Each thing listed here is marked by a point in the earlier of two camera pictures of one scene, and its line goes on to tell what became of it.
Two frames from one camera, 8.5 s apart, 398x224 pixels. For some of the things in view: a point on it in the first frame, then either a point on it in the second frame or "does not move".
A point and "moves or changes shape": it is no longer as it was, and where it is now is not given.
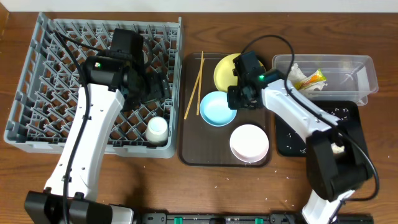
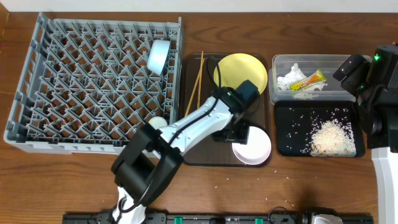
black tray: [288, 142] does not move
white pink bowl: [249, 143] does not move
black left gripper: [158, 88] to [232, 135]
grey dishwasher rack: [46, 99] does not move
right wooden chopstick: [200, 83] does not move
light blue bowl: [214, 109] moves or changes shape
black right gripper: [233, 103] to [350, 83]
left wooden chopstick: [194, 89] does not move
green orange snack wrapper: [315, 78] does not move
